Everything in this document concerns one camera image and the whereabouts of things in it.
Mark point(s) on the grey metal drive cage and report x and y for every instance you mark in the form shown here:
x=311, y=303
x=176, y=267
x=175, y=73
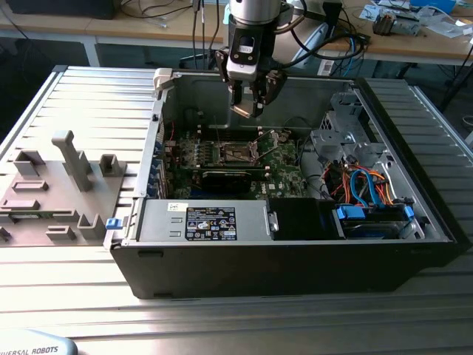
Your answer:
x=334, y=142

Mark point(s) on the CPU socket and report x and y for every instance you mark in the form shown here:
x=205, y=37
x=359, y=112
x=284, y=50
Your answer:
x=236, y=153

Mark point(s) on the blue box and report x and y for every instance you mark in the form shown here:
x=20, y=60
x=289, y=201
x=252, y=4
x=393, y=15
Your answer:
x=436, y=4

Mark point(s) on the grey Universal Robots teach pendant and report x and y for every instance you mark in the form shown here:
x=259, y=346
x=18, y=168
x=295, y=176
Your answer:
x=33, y=345

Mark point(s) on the light wooden desk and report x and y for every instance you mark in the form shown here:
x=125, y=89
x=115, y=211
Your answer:
x=111, y=27
x=403, y=48

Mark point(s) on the beige case latch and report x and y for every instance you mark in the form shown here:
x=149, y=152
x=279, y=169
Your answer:
x=162, y=79

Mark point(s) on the black monitor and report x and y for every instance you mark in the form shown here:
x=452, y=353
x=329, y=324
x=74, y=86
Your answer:
x=59, y=7

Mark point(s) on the small blue case latch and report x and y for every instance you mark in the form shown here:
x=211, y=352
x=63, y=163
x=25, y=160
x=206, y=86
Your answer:
x=114, y=224

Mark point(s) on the black open PC case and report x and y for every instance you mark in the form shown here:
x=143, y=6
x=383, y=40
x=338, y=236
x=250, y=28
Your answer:
x=258, y=270

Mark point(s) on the black graphics card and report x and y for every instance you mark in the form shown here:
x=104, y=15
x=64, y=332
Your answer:
x=225, y=181

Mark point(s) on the hard disk in blue carrier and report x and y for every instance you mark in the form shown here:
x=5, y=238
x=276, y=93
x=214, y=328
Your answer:
x=351, y=213

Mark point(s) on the green motherboard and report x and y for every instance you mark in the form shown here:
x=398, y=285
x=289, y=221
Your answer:
x=286, y=174

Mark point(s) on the pale grey slanted stand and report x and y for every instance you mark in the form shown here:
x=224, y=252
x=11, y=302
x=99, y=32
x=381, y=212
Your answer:
x=310, y=46

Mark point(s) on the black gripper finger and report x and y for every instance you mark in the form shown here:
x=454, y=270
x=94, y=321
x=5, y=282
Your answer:
x=236, y=94
x=271, y=88

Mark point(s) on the black drive bay box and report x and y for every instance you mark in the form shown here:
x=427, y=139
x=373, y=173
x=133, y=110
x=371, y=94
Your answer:
x=295, y=220

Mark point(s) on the grey power supply with label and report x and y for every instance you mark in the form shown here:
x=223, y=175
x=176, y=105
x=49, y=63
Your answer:
x=159, y=222

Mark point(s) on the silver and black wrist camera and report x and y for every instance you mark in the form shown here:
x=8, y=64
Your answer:
x=242, y=66

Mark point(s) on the grey parts rack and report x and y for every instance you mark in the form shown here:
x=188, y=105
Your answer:
x=55, y=207

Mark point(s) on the dark CPU cooler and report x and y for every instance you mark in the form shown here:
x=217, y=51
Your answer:
x=384, y=24

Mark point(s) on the silver CPU with green edge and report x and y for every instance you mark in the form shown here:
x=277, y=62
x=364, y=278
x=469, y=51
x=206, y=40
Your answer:
x=244, y=111

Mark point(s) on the small silver metal bracket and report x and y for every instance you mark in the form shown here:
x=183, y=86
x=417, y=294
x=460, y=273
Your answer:
x=273, y=222

